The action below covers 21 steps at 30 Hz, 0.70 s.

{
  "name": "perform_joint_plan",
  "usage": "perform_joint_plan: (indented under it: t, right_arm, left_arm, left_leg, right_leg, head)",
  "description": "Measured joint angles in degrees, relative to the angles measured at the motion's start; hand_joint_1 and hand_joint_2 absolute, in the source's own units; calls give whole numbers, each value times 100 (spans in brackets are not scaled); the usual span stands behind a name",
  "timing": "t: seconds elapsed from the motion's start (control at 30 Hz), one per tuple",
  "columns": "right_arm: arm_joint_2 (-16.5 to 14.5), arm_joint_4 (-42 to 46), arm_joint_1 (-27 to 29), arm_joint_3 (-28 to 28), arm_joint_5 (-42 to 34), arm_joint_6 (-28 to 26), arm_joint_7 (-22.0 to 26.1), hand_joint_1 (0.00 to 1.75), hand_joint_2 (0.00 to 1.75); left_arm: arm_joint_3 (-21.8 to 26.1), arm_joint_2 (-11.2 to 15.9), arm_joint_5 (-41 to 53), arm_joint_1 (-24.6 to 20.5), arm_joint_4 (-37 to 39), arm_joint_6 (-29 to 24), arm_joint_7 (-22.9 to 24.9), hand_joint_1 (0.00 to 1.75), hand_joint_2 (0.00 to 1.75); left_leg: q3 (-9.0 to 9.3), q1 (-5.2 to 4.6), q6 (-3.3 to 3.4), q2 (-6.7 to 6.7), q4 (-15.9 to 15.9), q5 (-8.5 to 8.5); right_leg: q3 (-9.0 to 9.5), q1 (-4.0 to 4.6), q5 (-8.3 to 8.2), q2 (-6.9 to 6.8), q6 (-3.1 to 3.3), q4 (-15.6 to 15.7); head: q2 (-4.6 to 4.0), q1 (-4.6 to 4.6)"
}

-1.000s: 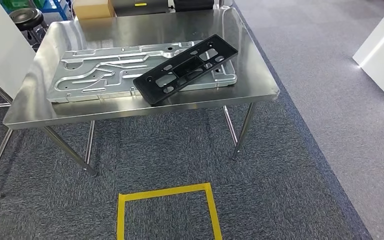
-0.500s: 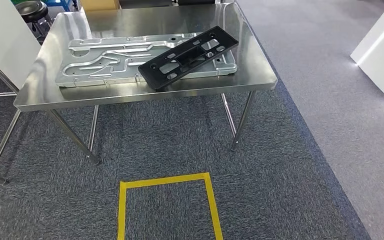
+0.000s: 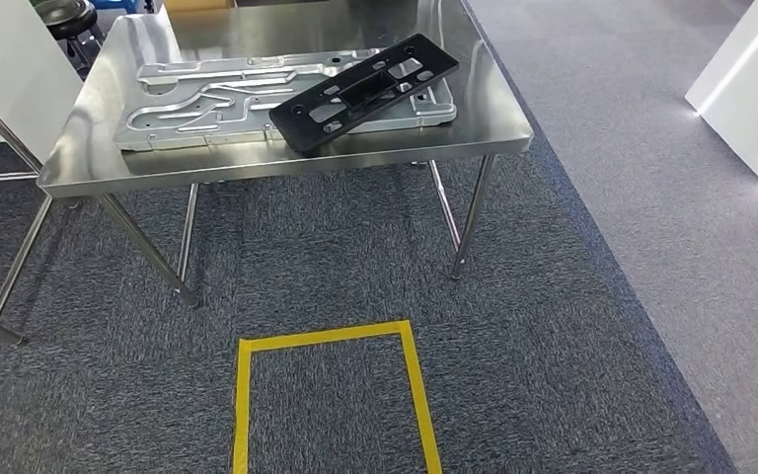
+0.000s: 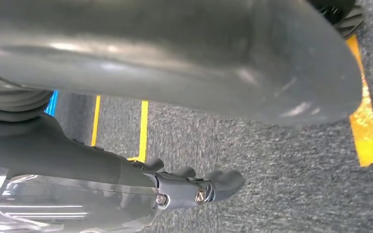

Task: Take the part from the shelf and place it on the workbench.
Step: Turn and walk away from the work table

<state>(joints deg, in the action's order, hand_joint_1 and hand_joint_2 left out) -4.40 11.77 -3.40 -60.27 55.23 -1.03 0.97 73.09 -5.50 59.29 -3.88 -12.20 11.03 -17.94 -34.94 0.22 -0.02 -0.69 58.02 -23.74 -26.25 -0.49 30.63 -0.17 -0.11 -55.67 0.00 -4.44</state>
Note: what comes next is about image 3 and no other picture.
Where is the black plastic plate bracket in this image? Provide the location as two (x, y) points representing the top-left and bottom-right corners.
(268, 34), (460, 155)

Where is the stainless steel workbench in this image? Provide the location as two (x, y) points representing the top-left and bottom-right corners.
(38, 0), (535, 310)

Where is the stamped grey metal plate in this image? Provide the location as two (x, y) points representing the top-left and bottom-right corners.
(114, 48), (457, 153)

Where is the black round stool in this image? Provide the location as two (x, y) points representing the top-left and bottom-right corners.
(34, 0), (107, 70)

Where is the white top steel table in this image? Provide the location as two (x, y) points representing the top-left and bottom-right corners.
(0, 0), (86, 347)

